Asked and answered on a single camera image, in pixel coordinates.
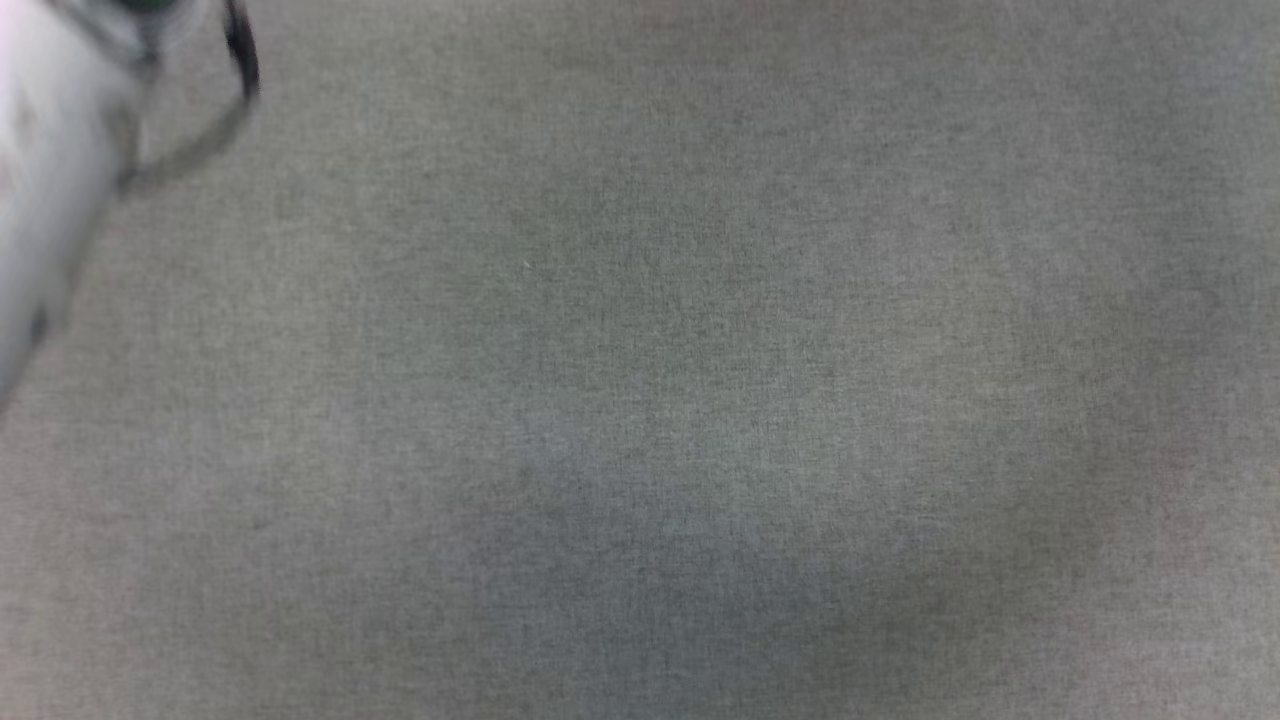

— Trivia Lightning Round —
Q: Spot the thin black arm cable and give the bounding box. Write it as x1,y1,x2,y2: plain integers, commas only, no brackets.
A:
118,0,263,197

